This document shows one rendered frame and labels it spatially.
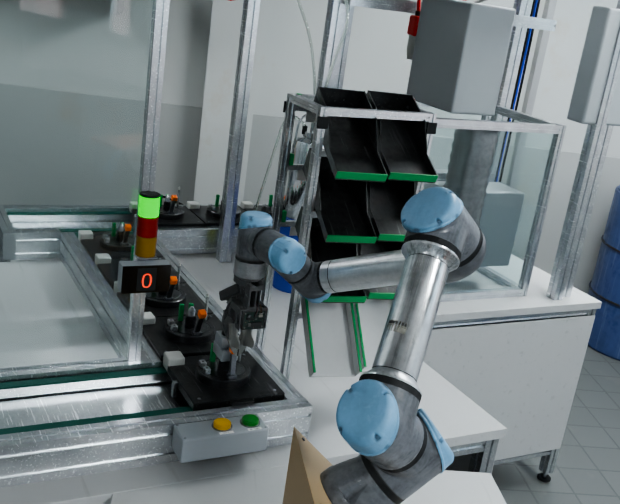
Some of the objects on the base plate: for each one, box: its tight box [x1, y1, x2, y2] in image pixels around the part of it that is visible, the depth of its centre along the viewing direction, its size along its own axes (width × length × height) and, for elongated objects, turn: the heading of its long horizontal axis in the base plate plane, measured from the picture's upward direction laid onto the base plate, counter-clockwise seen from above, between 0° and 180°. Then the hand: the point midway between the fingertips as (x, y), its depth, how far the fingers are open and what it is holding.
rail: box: [0, 397, 313, 492], centre depth 190 cm, size 6×89×11 cm, turn 95°
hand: (236, 349), depth 206 cm, fingers closed
